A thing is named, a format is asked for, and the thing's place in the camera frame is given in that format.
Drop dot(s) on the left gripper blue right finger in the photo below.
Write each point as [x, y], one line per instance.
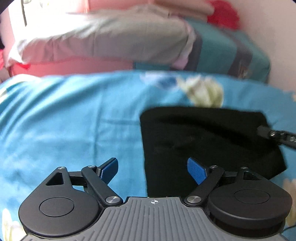
[197, 171]

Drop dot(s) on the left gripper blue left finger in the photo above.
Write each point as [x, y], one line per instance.
[108, 170]

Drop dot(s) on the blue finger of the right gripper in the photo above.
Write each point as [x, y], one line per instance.
[280, 137]

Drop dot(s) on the black pants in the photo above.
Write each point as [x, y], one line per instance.
[213, 136]

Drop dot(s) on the blue floral bed sheet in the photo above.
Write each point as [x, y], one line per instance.
[56, 131]

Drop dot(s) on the pink blanket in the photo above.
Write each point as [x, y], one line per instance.
[72, 66]

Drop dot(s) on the teal grey folded quilt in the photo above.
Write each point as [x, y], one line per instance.
[229, 53]

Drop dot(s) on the grey pillow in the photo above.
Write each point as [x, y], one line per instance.
[105, 33]

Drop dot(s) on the red cloth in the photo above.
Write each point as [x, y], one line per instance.
[224, 16]

